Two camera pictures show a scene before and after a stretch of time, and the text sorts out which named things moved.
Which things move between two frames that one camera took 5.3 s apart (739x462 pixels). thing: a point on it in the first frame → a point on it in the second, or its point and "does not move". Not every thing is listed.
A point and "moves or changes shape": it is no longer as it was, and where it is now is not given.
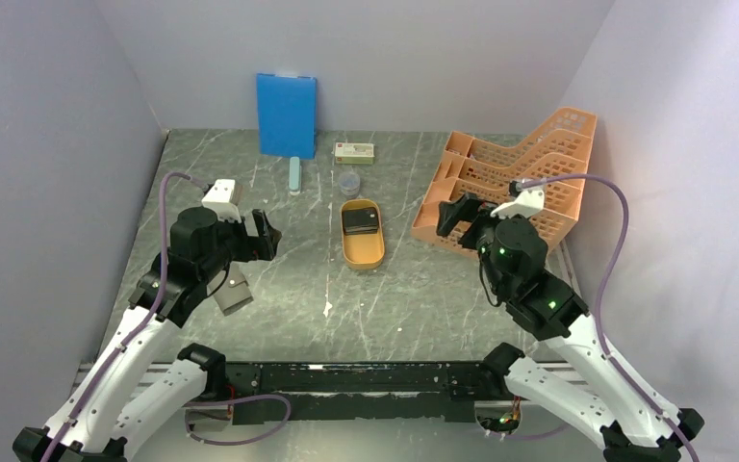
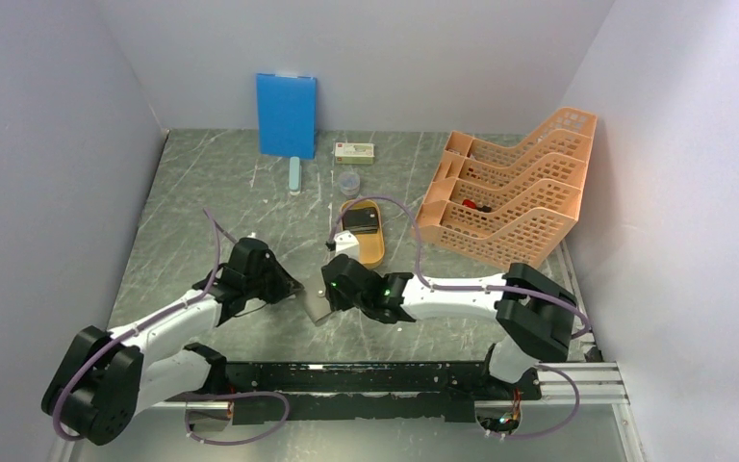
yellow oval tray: x=364 y=251 does not move
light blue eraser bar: x=294 y=176 does not move
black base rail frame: x=317 y=391 does not move
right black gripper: x=464 y=209 → x=336 y=302
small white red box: x=354 y=153 does not move
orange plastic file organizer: x=542 y=174 does not move
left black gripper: x=253 y=247 → x=285 y=283
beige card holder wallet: x=231 y=289 moves or changes shape
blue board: x=288 y=110 does not move
